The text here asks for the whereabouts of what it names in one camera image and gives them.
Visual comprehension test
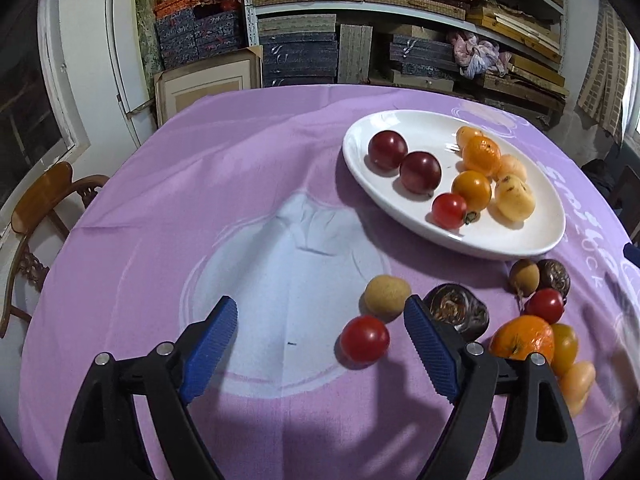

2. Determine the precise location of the stack of blue boxes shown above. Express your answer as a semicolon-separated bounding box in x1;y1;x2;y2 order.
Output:
154;0;245;70

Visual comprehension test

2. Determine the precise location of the red tomato with stem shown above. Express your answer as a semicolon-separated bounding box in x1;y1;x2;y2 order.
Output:
525;288;564;324

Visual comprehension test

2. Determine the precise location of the window with white frame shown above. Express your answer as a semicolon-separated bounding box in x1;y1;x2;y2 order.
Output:
1;0;92;240

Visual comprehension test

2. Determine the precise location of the dark red plum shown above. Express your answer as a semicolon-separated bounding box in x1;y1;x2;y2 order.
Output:
399;151;442;194
368;130;408;171

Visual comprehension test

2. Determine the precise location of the red tomato front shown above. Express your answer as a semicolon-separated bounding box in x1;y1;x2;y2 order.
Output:
451;170;492;211

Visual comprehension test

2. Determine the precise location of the wooden chair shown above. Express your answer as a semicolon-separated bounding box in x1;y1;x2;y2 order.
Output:
0;160;111;338

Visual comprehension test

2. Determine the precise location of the patterned curtain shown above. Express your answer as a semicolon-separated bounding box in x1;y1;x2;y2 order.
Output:
577;0;630;144

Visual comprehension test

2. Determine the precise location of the speckled yellow pepino melon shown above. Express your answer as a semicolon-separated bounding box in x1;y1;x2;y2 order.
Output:
495;174;536;222

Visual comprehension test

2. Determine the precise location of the large orange mandarin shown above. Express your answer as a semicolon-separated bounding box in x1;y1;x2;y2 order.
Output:
462;136;501;178

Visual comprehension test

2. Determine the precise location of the crumpled pink cloth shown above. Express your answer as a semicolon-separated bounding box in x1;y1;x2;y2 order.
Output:
448;32;512;79

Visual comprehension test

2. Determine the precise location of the pale yellow pear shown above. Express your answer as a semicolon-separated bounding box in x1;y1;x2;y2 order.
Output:
559;361;596;417

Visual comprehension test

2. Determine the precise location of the purple printed tablecloth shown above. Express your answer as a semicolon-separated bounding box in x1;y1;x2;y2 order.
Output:
20;86;639;479

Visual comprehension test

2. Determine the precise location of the white oval plate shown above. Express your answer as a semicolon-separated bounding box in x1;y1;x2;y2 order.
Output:
342;108;568;261

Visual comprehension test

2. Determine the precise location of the metal storage shelf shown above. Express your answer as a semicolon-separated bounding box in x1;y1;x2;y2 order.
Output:
243;0;568;122

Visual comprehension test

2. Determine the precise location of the tan longan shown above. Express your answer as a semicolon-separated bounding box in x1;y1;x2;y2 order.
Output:
509;259;540;297
362;274;412;322

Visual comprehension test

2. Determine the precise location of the dark chair right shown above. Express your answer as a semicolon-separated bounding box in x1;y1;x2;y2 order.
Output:
582;158;639;246

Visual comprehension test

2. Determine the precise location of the small dark mangosteen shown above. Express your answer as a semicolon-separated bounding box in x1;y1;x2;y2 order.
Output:
537;259;572;301

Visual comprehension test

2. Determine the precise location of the red cherry tomato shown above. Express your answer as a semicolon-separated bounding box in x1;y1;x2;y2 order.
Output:
338;315;390;365

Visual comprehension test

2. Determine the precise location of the yellow tomato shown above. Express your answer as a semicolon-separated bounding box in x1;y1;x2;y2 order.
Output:
551;323;579;377

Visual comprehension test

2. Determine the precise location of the red tomato small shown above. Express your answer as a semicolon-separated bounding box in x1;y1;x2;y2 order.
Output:
432;193;478;230

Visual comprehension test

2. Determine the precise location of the large dark mangosteen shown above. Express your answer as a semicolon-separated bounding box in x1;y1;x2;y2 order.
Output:
423;283;490;342

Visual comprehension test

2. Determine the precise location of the framed picture cardboard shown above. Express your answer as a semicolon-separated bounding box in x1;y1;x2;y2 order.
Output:
154;46;264;127

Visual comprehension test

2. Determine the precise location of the small orange tomato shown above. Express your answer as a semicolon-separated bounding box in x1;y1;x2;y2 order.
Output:
456;126;484;151

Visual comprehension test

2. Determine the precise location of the round tan pear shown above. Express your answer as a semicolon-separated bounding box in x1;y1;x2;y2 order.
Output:
495;154;527;182

